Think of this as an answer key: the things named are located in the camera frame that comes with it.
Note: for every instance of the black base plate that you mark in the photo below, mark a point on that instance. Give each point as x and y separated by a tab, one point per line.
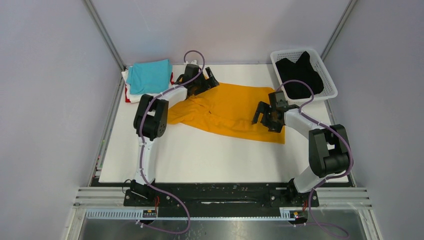
218	200

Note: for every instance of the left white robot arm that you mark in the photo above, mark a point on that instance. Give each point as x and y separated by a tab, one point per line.
150	120

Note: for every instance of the yellow t-shirt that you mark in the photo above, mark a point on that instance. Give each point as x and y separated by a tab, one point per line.
227	110

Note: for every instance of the folded white t-shirt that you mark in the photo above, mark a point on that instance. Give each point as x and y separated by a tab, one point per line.
154	89

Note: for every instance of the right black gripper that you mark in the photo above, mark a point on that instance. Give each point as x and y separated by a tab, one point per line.
263	107

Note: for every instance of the folded red t-shirt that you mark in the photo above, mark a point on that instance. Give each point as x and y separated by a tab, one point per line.
129	98

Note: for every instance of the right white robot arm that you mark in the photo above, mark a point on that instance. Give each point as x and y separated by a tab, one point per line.
329	153

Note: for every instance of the slotted cable duct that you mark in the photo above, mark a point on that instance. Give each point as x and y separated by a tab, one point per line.
148	215

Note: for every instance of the black t-shirt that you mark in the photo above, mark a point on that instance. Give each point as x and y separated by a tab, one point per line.
299	76

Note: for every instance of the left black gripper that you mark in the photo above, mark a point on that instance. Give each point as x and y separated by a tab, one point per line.
207	83

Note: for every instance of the folded teal t-shirt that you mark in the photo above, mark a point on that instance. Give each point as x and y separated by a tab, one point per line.
142	75

